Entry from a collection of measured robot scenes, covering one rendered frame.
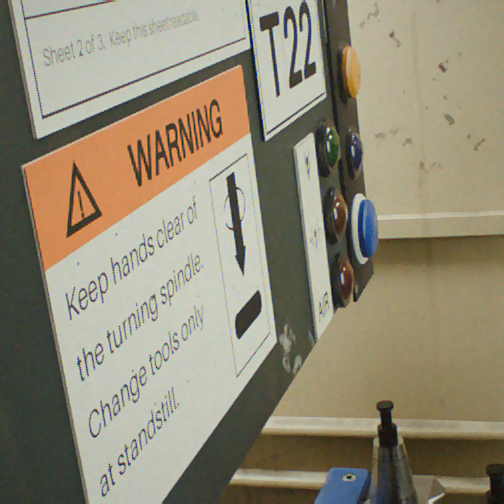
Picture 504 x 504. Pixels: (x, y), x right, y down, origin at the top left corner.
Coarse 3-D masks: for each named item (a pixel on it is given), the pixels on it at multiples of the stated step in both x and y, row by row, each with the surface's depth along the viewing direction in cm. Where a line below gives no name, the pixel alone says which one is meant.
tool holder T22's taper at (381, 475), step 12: (396, 444) 89; (384, 456) 88; (396, 456) 88; (372, 468) 90; (384, 468) 89; (396, 468) 88; (408, 468) 89; (372, 480) 90; (384, 480) 89; (396, 480) 89; (408, 480) 89; (372, 492) 90; (384, 492) 89; (396, 492) 89; (408, 492) 89
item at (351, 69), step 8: (352, 48) 51; (344, 56) 50; (352, 56) 50; (344, 64) 50; (352, 64) 50; (344, 72) 50; (352, 72) 50; (360, 72) 52; (344, 80) 50; (352, 80) 50; (360, 80) 51; (352, 88) 50; (352, 96) 51
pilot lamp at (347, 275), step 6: (342, 264) 49; (348, 264) 49; (342, 270) 48; (348, 270) 49; (342, 276) 48; (348, 276) 49; (342, 282) 48; (348, 282) 49; (342, 288) 48; (348, 288) 49; (348, 294) 49
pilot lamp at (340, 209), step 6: (336, 198) 48; (342, 198) 48; (336, 204) 48; (342, 204) 48; (336, 210) 47; (342, 210) 48; (336, 216) 47; (342, 216) 48; (336, 222) 47; (342, 222) 48; (336, 228) 48; (342, 228) 48
